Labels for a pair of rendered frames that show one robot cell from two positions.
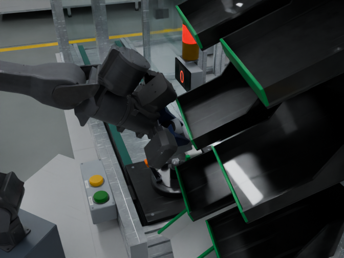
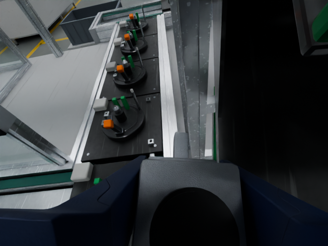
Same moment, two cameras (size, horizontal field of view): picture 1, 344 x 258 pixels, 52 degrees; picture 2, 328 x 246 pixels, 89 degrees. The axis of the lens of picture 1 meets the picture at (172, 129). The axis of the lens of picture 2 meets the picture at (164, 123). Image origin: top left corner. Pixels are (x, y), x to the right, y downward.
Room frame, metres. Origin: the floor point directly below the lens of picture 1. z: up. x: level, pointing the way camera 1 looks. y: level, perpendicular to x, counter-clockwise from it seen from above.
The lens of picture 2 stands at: (0.56, 0.01, 1.36)
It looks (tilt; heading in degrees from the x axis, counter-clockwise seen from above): 50 degrees down; 299
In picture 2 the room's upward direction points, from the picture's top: 15 degrees counter-clockwise
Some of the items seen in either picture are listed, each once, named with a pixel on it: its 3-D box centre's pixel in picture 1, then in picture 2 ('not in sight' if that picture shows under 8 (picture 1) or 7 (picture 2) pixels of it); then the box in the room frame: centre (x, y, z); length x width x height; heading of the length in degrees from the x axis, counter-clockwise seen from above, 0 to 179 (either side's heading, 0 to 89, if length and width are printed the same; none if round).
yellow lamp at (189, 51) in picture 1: (190, 49); not in sight; (0.98, -0.05, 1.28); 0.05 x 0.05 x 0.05
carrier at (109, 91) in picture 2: not in sight; (127, 68); (0.94, -0.48, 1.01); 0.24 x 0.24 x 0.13; 20
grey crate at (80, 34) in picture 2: not in sight; (96, 22); (2.05, -1.72, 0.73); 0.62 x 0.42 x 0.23; 20
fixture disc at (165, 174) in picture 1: (175, 178); not in sight; (0.76, -0.01, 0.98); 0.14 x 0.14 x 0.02
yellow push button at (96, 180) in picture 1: (96, 181); not in sight; (0.77, 0.22, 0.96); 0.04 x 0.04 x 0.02
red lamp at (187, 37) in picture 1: (191, 32); not in sight; (0.98, -0.05, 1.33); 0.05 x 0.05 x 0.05
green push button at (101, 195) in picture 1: (101, 197); not in sight; (0.71, 0.20, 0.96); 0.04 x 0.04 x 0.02
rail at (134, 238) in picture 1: (106, 151); not in sight; (0.97, 0.23, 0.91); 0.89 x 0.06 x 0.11; 20
